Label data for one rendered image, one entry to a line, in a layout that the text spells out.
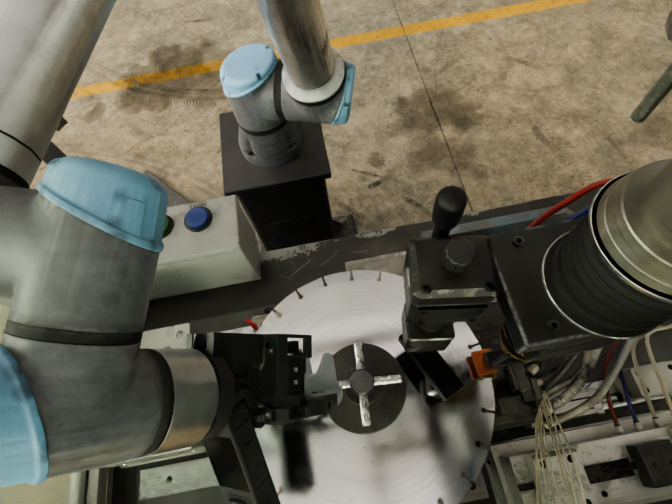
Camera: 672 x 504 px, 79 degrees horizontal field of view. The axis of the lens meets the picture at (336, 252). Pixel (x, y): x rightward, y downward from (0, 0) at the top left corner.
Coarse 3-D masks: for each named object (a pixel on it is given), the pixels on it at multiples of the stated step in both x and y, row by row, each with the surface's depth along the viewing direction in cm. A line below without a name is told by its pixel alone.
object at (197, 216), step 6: (192, 210) 72; (198, 210) 72; (204, 210) 71; (186, 216) 71; (192, 216) 71; (198, 216) 71; (204, 216) 71; (186, 222) 71; (192, 222) 71; (198, 222) 70; (204, 222) 71; (192, 228) 71; (198, 228) 71
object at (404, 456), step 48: (336, 288) 59; (384, 288) 58; (336, 336) 56; (384, 336) 55; (480, 384) 52; (288, 432) 51; (336, 432) 50; (384, 432) 50; (432, 432) 50; (480, 432) 49; (288, 480) 49; (336, 480) 48; (384, 480) 48; (432, 480) 47
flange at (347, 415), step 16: (336, 352) 54; (352, 352) 54; (368, 352) 53; (384, 352) 53; (336, 368) 53; (352, 368) 53; (368, 368) 51; (384, 368) 52; (400, 368) 52; (400, 384) 51; (352, 400) 50; (368, 400) 49; (384, 400) 51; (400, 400) 51; (336, 416) 50; (352, 416) 50; (384, 416) 50; (352, 432) 50; (368, 432) 49
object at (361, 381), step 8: (360, 344) 50; (360, 352) 50; (360, 360) 49; (360, 368) 49; (352, 376) 48; (360, 376) 48; (368, 376) 48; (384, 376) 48; (392, 376) 48; (400, 376) 48; (344, 384) 48; (352, 384) 48; (360, 384) 48; (368, 384) 48; (376, 384) 48; (384, 384) 48; (360, 392) 47; (368, 392) 47; (360, 400) 47; (368, 408) 47; (368, 416) 46; (368, 424) 46
